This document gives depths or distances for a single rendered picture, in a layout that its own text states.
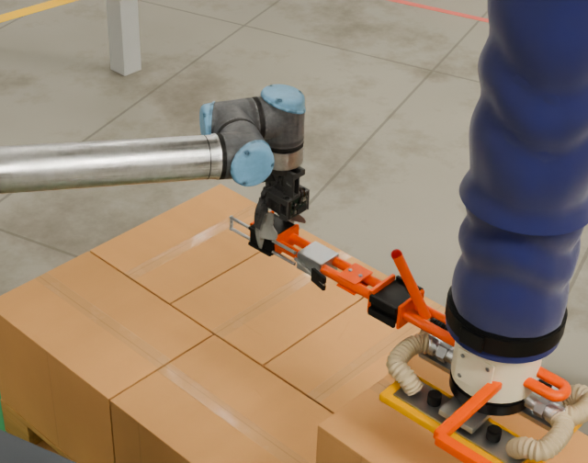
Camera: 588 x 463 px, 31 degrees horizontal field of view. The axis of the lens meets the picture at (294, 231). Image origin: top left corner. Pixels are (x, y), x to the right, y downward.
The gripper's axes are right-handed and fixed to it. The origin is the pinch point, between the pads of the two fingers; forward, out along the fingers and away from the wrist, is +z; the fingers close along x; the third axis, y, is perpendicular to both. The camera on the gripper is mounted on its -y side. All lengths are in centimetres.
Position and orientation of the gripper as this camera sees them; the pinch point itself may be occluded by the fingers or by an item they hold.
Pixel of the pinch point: (273, 234)
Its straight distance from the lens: 239.9
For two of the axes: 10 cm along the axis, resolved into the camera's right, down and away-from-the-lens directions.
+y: 7.3, 4.0, -5.5
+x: 6.8, -4.0, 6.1
